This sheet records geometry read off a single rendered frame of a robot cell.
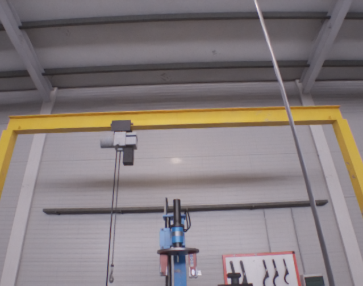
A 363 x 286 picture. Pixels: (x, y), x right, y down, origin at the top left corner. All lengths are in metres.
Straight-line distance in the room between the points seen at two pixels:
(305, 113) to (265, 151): 2.44
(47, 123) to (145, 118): 1.55
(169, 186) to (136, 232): 1.23
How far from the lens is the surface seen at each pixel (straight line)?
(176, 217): 4.15
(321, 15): 7.35
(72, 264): 6.37
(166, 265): 3.95
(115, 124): 4.26
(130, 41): 7.13
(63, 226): 6.59
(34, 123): 4.85
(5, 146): 4.76
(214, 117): 4.35
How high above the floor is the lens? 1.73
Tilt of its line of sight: 29 degrees up
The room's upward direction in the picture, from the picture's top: 2 degrees counter-clockwise
